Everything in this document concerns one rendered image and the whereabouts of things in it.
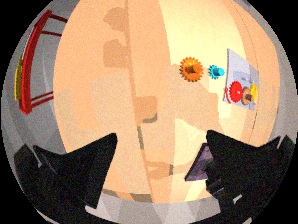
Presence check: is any red gear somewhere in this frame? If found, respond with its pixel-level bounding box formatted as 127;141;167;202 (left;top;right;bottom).
229;80;242;103

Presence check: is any brown gear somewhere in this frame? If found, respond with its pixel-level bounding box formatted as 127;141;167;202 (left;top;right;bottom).
241;87;254;107

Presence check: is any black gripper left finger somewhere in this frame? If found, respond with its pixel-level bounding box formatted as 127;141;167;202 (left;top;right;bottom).
32;132;117;209

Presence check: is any teal gear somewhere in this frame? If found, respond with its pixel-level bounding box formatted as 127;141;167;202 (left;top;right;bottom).
208;64;225;80

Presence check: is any orange gear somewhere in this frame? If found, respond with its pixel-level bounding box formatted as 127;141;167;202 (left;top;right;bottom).
180;56;204;83

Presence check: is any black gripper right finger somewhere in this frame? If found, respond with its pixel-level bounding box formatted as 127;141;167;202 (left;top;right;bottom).
205;129;281;202

